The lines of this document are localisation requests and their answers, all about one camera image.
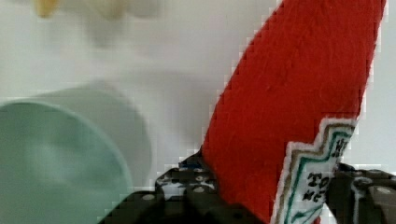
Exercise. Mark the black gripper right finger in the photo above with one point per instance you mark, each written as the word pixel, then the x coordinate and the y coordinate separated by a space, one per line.
pixel 358 196

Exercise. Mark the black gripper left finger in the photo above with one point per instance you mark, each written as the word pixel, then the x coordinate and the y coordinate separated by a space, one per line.
pixel 187 194

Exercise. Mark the red plush ketchup bottle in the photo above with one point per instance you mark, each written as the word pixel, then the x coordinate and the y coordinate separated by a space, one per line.
pixel 289 110

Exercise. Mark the green measuring cup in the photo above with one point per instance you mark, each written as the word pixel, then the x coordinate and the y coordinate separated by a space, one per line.
pixel 69 157

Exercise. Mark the yellow plush banana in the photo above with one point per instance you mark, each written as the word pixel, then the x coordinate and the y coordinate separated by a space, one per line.
pixel 108 9

